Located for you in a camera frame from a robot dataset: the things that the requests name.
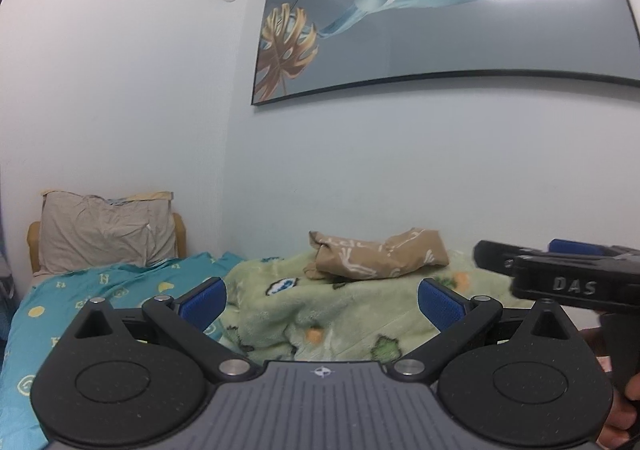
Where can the person's right hand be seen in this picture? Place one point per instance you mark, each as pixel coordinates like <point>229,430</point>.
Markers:
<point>623,414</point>

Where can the grey pillow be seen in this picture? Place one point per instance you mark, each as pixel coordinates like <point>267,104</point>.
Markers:
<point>79,232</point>

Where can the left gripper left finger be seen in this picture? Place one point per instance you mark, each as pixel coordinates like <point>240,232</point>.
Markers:
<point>180,324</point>

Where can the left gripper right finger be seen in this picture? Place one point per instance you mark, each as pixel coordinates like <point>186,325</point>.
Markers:
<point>463,324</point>

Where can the green fleece dinosaur blanket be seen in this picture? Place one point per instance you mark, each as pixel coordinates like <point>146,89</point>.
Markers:
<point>276,312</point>

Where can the large framed wall painting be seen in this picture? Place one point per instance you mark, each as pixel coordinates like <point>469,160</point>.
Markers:
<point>313,46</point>

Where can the tan printed t-shirt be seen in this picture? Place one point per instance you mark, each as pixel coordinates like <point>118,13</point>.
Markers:
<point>380,254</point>

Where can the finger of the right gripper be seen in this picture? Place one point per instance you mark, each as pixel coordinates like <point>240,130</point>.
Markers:
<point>496,257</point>
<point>563,246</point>

